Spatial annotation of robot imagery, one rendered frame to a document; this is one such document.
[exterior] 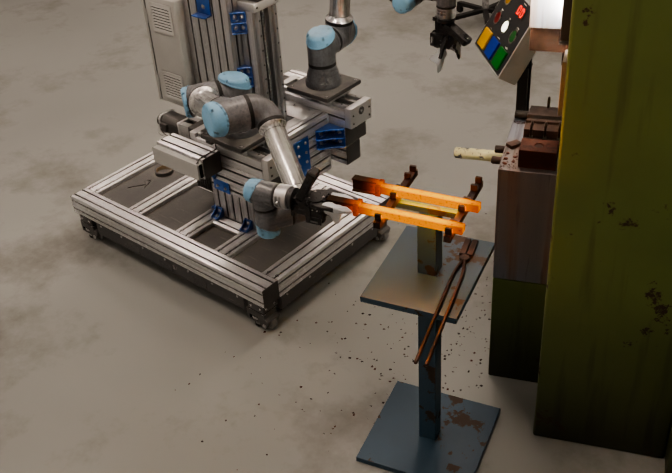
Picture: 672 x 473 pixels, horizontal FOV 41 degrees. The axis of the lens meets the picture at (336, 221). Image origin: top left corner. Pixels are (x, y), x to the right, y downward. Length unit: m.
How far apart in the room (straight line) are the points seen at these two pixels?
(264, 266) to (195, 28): 1.00
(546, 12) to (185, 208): 2.06
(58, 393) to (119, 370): 0.24
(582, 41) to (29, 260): 2.90
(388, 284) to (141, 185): 1.99
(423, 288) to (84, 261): 2.09
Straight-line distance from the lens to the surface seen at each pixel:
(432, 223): 2.51
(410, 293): 2.69
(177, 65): 3.76
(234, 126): 2.93
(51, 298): 4.19
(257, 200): 2.72
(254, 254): 3.82
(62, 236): 4.59
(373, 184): 2.68
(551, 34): 2.89
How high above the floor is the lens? 2.43
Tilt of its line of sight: 34 degrees down
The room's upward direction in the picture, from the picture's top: 4 degrees counter-clockwise
